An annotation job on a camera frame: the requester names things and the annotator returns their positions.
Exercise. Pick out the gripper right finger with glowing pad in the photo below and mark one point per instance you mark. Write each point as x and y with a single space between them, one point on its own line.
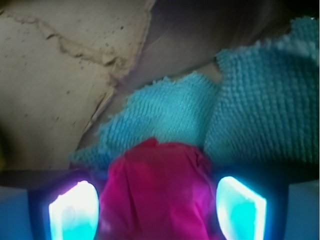
268 202

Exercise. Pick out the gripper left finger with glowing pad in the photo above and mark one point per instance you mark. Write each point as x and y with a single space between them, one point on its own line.
48 205

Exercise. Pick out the red paper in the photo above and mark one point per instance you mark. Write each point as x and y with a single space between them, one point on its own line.
159 191

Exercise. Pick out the teal microfiber cloth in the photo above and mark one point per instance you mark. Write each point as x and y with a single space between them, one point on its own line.
265 109

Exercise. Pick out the brown paper bag tray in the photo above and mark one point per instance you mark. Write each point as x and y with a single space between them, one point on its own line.
65 65

